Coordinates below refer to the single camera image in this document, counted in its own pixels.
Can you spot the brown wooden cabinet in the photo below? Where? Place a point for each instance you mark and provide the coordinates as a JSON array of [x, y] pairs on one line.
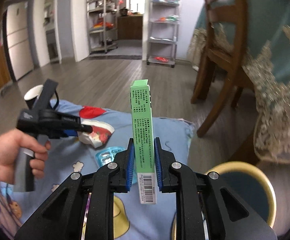
[[130, 27]]

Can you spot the crushed red white paper cup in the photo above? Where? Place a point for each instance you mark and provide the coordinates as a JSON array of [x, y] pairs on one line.
[[101, 132]]

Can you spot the black ceramic mug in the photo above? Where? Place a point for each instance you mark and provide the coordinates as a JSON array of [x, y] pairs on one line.
[[33, 94]]

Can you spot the person's left hand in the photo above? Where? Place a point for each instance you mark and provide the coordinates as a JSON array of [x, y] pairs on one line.
[[10, 143]]

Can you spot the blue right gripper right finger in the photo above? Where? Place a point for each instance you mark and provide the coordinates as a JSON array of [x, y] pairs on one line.
[[157, 148]]

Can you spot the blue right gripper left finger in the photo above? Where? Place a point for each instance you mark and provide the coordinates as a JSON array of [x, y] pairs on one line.
[[129, 167]]

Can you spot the wooden dining chair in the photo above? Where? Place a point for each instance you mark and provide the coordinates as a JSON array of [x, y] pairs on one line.
[[215, 54]]

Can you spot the metal kitchen shelf rack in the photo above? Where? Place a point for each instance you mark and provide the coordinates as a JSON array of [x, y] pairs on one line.
[[102, 25]]

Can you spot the green medicine box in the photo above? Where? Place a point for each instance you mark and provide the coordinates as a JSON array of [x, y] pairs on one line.
[[141, 113]]

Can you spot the yellow rimmed teal trash bin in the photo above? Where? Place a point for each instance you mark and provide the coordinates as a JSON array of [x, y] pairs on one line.
[[232, 201]]

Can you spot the white rolling shelf cart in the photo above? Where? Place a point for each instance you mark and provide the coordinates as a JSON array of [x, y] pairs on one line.
[[163, 32]]

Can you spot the teal lace tablecloth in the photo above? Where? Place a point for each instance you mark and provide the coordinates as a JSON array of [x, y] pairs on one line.
[[267, 63]]

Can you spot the white refrigerator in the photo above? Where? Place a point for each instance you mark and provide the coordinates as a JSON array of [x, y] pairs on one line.
[[16, 40]]

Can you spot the light blue cartoon cloth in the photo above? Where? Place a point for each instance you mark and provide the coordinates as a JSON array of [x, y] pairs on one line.
[[67, 155]]

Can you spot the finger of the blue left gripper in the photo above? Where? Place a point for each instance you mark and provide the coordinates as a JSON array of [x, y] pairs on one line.
[[72, 132]]

